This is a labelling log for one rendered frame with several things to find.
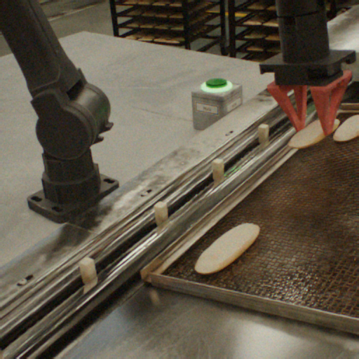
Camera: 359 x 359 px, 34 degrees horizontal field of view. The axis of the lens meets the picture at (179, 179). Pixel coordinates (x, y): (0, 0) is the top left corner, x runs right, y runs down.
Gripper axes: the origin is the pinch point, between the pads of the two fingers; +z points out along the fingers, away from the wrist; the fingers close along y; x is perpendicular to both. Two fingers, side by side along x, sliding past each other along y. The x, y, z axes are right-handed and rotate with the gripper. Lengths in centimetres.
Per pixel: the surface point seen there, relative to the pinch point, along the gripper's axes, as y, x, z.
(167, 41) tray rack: 233, -209, 38
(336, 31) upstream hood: 24, -51, -1
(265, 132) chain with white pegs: 16.1, -11.0, 6.4
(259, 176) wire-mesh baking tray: 5.0, 6.2, 4.9
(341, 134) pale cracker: 0.7, -7.8, 4.2
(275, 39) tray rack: 143, -200, 37
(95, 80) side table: 71, -22, 2
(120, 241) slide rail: 14.6, 23.5, 7.6
